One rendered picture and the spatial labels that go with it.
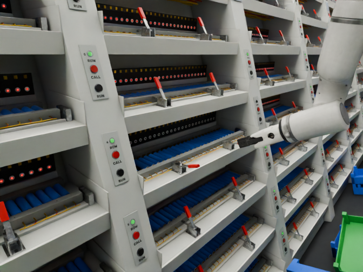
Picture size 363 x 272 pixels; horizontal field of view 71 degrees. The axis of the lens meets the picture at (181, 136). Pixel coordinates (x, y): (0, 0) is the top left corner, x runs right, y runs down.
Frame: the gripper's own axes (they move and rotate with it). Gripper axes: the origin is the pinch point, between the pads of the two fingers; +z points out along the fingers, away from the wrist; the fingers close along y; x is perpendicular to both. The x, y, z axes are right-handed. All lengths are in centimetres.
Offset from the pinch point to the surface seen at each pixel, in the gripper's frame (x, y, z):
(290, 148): -17, 63, 15
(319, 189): -50, 88, 17
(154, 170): 2.4, -34.1, 9.2
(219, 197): -16.9, -6.0, 14.7
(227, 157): -3.1, -4.8, 5.9
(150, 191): -1.9, -40.0, 5.3
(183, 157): 2.5, -21.8, 9.2
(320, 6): 71, 158, -3
